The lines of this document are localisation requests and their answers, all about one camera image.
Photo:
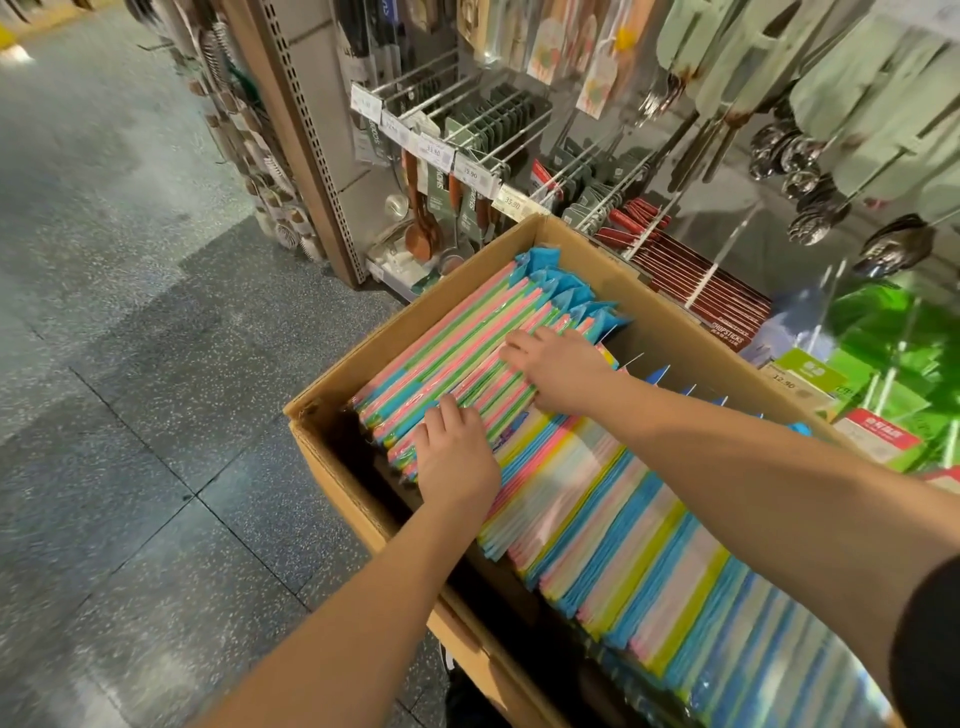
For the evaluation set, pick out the person's right hand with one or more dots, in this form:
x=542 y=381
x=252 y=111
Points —
x=563 y=368

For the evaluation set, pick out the person's left hand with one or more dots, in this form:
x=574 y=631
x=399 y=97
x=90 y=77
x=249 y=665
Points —
x=458 y=465

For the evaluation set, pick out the brown cardboard box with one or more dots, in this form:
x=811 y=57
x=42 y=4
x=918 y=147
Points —
x=353 y=503

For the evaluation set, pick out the colourful sponge packets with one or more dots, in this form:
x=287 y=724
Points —
x=630 y=570

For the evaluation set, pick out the person's right forearm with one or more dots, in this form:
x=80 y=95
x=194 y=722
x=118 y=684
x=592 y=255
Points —
x=780 y=510

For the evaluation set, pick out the person's dark right sleeve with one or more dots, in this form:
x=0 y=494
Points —
x=930 y=645

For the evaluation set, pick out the background shelf with yellow ledges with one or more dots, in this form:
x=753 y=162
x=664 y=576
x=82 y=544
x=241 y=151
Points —
x=18 y=27

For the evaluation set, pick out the dark red chopstick bundle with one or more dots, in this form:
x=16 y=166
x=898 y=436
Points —
x=698 y=285

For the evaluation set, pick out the row of white price tags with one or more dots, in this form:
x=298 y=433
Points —
x=435 y=150

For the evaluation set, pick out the hanging green packets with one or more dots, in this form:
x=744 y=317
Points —
x=885 y=360

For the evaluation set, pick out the grey chopstick display rack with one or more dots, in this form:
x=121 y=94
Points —
x=293 y=135

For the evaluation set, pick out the row of hanging dark utensils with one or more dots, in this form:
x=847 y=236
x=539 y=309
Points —
x=248 y=135

